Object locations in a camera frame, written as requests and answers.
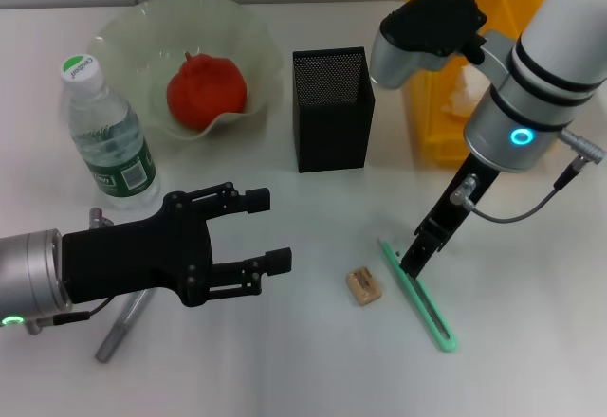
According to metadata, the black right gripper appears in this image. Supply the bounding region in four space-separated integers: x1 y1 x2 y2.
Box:
400 154 502 279

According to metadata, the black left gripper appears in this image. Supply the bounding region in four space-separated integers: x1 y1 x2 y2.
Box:
61 182 293 308

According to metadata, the green utility knife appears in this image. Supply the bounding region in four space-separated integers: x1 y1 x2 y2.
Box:
377 239 460 354

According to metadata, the orange knitted fruit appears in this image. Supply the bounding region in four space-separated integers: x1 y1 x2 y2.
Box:
165 50 248 132

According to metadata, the white paper ball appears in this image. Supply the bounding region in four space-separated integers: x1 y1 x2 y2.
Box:
440 63 489 122

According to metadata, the clear green-label water bottle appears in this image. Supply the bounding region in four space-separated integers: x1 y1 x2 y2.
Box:
59 54 160 212

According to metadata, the beige eraser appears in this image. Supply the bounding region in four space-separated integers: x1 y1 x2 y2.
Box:
344 268 383 308

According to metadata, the black mesh pen holder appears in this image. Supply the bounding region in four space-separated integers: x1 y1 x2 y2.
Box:
291 45 377 174

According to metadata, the pale green glass fruit plate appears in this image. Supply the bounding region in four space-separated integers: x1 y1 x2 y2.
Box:
85 0 281 142

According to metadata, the grey metal pen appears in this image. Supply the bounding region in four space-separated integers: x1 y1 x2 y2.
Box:
93 288 156 364

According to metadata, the yellow plastic bin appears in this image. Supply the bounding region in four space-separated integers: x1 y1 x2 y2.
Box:
402 0 561 170

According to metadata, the right gripper cable with plug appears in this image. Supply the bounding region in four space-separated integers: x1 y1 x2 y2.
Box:
450 127 607 224

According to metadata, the gripper cable with plug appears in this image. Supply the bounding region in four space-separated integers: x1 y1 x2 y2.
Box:
26 206 116 332
450 127 607 224

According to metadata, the left gripper cable with plug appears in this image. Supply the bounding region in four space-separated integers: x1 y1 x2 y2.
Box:
26 206 116 332

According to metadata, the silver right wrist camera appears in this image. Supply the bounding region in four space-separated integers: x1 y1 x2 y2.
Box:
371 0 514 90

